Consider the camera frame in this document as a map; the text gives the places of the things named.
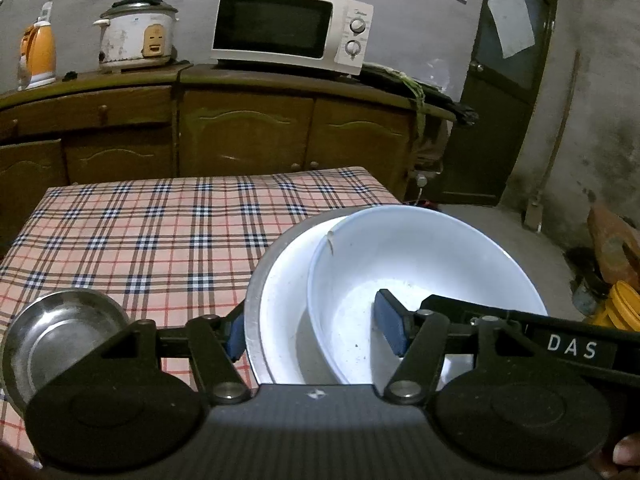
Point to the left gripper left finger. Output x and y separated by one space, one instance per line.
210 343

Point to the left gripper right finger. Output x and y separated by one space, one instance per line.
423 338

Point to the small steel plate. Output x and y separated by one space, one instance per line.
252 309

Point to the blue-white ceramic bowl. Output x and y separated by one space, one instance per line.
414 253

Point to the steel mixing bowl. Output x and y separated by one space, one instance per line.
52 334

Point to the person's right hand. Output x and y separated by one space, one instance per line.
623 463

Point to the yellow bucket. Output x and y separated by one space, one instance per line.
621 310

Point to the plaid tablecloth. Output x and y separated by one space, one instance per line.
168 249

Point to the brown wooden sideboard cabinet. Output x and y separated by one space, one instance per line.
196 121

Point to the green cloth on cabinet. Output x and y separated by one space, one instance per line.
431 140

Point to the dark door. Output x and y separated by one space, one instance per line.
501 86

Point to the white rice cooker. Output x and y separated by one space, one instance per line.
136 34

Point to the white microwave oven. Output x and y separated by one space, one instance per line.
327 35

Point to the orange electric kettle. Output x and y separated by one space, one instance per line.
37 63

